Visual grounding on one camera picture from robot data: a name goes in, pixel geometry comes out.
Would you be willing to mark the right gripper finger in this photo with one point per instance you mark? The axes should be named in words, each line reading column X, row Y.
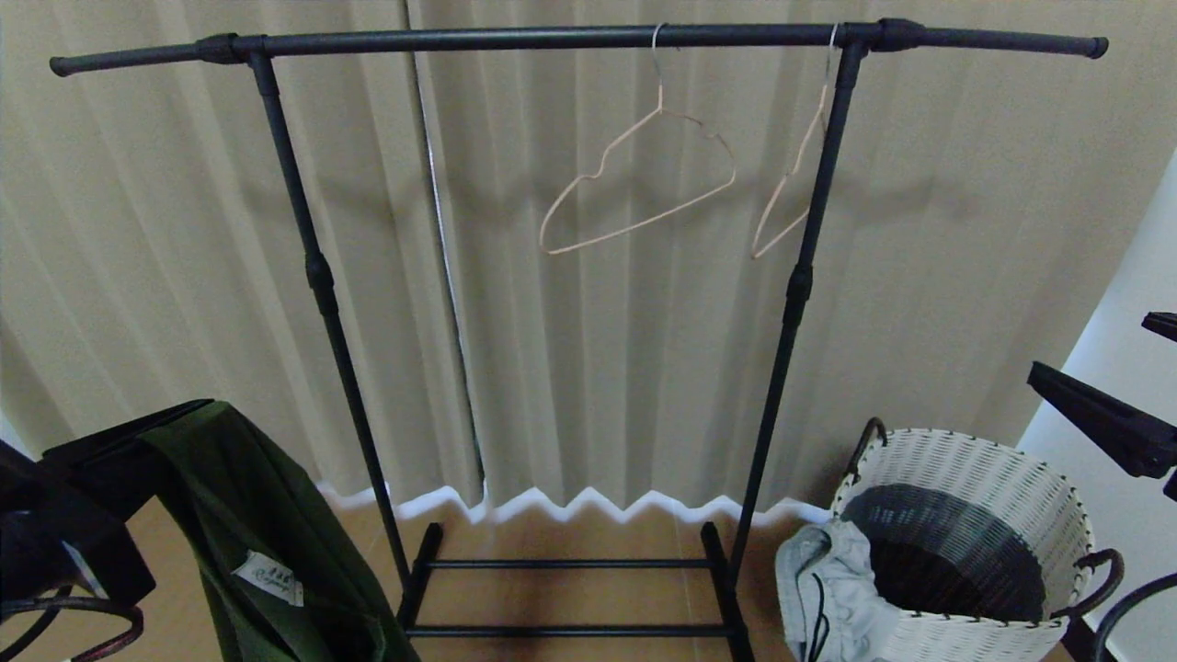
column 1122, row 432
column 1163, row 326

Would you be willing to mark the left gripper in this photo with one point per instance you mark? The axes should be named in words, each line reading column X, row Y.
column 55, row 542

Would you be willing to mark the green sleeveless top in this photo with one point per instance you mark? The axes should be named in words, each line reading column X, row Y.
column 276, row 515

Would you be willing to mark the pink clothes hanger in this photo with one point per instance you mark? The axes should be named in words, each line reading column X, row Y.
column 660, row 97
column 807, row 138

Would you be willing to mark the white laundry basket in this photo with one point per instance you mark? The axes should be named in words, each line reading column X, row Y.
column 965, row 460

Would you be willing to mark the black clothes rack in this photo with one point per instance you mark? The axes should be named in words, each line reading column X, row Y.
column 552, row 39

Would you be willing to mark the pale grey shorts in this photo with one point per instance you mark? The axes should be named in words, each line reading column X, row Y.
column 828, row 588

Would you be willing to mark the beige curtain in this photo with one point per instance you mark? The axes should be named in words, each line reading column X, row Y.
column 598, row 368

